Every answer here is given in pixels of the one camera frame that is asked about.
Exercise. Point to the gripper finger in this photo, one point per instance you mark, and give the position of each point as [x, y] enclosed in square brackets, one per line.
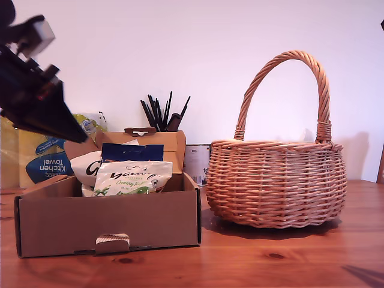
[51, 120]

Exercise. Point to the white Galaxy cookie bag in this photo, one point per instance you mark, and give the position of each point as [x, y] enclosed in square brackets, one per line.
[82, 168]

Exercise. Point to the blue Terry's chocolate orange bag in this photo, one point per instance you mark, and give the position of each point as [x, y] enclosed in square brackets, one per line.
[132, 153]

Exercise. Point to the white green Galaxy truffle bag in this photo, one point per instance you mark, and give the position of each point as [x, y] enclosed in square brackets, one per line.
[132, 180]

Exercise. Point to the brown cardboard box with lid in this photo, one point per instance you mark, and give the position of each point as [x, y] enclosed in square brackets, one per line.
[105, 222]

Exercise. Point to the yellow kitchen towel pack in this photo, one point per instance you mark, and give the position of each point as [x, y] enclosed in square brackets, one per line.
[45, 165]

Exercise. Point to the thin black stick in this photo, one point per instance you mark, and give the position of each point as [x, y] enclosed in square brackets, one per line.
[170, 103]
[147, 114]
[185, 107]
[153, 108]

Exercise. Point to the tin can with flag mark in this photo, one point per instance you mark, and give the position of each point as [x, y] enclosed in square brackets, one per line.
[195, 162]

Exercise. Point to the wooden chair back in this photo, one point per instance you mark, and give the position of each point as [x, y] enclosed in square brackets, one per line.
[381, 165]

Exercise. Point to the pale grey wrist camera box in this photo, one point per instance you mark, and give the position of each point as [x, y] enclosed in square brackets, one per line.
[42, 33]

